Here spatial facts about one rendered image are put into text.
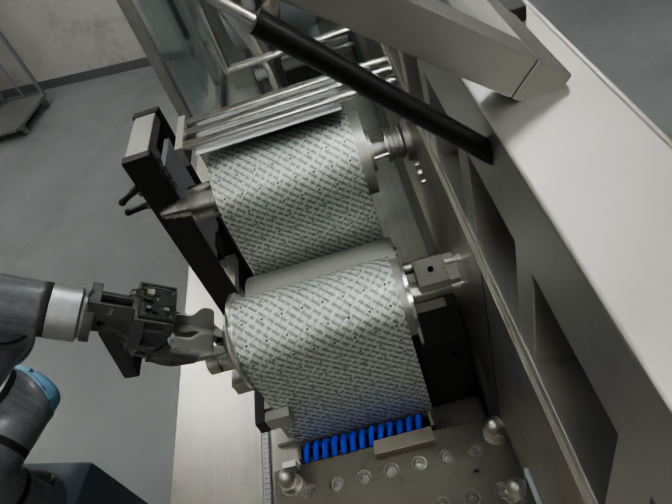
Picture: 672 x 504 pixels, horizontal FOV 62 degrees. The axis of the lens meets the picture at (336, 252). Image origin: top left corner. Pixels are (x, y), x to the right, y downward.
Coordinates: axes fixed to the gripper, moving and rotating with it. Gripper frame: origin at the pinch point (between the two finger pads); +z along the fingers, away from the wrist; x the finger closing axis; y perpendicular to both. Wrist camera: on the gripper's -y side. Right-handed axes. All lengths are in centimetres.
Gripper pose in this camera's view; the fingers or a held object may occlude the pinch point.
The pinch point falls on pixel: (221, 345)
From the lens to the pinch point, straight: 88.9
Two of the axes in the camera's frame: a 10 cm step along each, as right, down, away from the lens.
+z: 9.0, 2.1, 3.8
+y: 4.1, -7.0, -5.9
